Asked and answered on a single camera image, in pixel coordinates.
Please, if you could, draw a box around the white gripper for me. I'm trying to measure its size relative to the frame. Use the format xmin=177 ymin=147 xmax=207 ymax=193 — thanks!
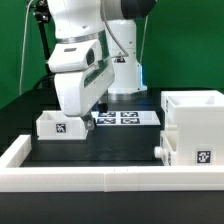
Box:
xmin=54 ymin=54 xmax=116 ymax=131

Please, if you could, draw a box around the white drawer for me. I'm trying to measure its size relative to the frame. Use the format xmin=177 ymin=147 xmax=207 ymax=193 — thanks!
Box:
xmin=154 ymin=131 xmax=176 ymax=166
xmin=36 ymin=111 xmax=88 ymax=140

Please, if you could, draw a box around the white front drawer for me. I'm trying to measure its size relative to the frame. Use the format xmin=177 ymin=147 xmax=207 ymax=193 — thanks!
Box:
xmin=154 ymin=131 xmax=176 ymax=166

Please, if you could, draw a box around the white drawer cabinet box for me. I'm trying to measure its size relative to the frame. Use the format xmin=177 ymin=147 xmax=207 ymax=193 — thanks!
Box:
xmin=161 ymin=90 xmax=224 ymax=166

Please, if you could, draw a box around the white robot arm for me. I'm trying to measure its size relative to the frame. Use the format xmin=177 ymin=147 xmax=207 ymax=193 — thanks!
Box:
xmin=48 ymin=0 xmax=157 ymax=130

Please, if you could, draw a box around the marker tag sheet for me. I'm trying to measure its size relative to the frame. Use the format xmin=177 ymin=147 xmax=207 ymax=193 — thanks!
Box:
xmin=92 ymin=111 xmax=160 ymax=126

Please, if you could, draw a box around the white fence frame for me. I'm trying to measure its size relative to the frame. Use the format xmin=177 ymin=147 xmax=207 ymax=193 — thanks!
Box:
xmin=0 ymin=135 xmax=224 ymax=192

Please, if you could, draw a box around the black camera stand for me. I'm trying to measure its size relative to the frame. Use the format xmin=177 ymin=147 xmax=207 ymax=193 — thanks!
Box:
xmin=26 ymin=0 xmax=53 ymax=83

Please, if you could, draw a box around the white cable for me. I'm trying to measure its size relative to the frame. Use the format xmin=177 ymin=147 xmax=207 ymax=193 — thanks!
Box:
xmin=18 ymin=0 xmax=36 ymax=97

